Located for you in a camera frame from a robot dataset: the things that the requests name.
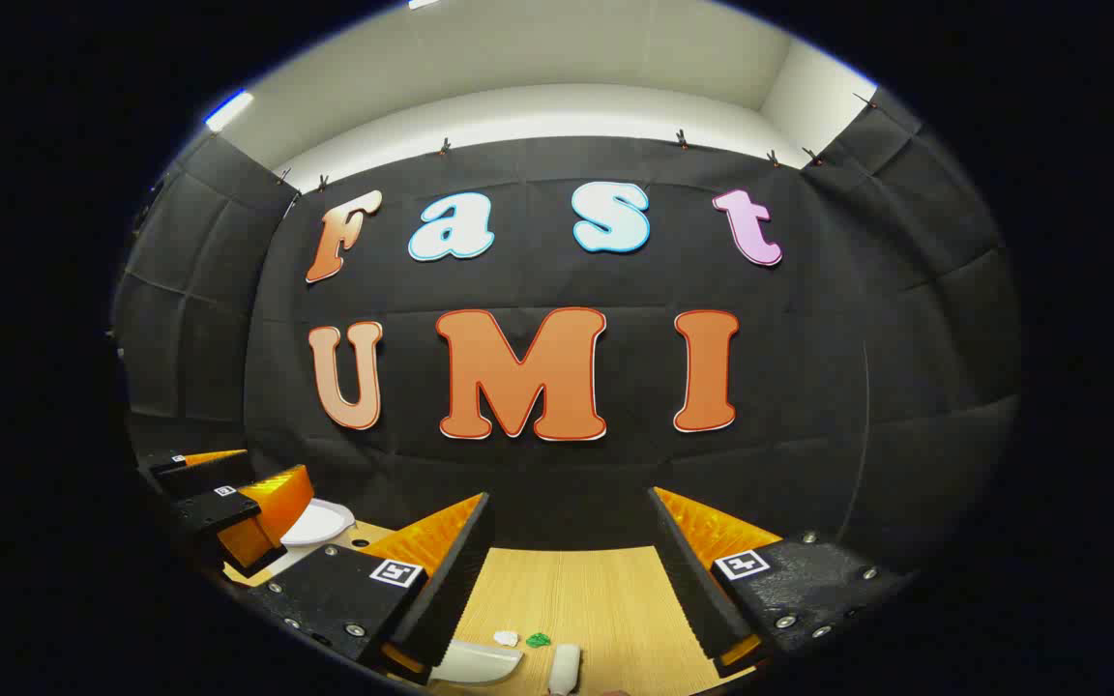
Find small white broom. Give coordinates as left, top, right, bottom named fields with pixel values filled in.
left=547, top=643, right=583, bottom=696

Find ceiling light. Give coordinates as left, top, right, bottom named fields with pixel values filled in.
left=204, top=89, right=256, bottom=133

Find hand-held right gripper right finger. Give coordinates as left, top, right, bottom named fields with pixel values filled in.
left=647, top=486, right=914, bottom=670

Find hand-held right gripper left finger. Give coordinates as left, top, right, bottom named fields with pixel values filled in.
left=246, top=491, right=496, bottom=682

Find white ribbed garbage bin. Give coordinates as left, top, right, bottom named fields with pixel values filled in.
left=267, top=498, right=357, bottom=576

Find white plastic dustpan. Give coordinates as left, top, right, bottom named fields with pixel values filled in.
left=429, top=638, right=525, bottom=688

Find wooden desktop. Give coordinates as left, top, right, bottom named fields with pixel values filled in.
left=223, top=520, right=761, bottom=696

